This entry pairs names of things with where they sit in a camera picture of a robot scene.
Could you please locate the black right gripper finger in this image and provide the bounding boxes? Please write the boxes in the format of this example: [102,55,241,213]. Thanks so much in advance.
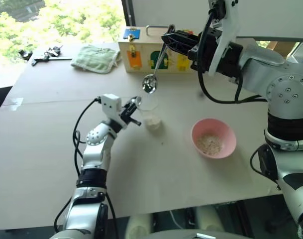
[161,34,200,55]
[167,30,200,41]

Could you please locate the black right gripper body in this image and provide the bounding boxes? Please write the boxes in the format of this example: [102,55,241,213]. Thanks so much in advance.
[187,27,223,73]

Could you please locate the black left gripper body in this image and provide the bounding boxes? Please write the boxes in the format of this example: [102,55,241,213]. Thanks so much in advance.
[118,107,142,129]

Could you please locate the clear plastic cup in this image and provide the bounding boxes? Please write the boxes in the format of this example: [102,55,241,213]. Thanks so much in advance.
[131,95,164,131]

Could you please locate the shiny metal spoon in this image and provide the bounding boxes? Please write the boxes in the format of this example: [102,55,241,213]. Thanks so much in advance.
[141,24,175,95]

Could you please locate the oatmeal in glass mug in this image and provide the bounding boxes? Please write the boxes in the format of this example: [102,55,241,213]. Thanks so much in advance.
[144,115,162,130]

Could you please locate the oatmeal in pink bowl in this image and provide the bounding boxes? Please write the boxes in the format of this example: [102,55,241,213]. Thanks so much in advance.
[196,133,226,156]

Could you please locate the pink bowl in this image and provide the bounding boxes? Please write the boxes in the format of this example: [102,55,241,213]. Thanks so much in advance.
[191,118,237,158]

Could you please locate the wooden latch box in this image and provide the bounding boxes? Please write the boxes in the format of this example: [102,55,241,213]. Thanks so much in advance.
[118,25,200,74]

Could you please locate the green folded cloth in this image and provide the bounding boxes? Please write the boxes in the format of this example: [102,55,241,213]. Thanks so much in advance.
[71,44,122,75]

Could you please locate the brown cardboard box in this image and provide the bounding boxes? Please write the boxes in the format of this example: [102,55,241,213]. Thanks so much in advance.
[266,41,301,60]

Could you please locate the bunch of keys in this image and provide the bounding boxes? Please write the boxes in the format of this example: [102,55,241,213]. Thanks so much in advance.
[43,45,64,57]

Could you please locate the black flat tool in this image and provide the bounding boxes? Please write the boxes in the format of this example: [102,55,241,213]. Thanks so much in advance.
[31,55,73,66]

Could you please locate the white cylinder under table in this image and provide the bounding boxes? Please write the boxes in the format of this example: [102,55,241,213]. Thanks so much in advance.
[125,213,155,239]
[195,206,224,233]

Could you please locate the small black object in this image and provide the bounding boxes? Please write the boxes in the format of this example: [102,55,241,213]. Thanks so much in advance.
[18,49,33,60]

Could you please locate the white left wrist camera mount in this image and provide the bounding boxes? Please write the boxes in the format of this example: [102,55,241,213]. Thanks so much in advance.
[101,94,125,128]

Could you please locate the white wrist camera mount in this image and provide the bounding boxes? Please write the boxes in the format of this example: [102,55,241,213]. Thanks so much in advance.
[207,0,242,77]
[101,94,125,128]

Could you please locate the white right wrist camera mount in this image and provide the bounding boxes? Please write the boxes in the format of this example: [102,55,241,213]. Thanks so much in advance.
[207,0,242,77]

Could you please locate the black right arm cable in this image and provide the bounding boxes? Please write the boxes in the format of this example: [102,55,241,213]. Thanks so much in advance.
[197,8,268,105]

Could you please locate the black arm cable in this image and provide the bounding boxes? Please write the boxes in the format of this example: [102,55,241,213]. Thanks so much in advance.
[72,98,103,176]
[197,8,268,105]

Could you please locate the metal box handle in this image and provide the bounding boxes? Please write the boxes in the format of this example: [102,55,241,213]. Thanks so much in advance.
[145,24,172,36]

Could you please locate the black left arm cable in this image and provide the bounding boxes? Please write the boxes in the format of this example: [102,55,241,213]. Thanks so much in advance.
[72,98,103,176]

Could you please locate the dark window post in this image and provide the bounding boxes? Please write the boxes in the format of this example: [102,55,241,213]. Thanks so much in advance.
[121,0,136,27]

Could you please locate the black right elbow cable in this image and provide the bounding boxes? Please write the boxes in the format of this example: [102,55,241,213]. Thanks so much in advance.
[250,143,279,185]

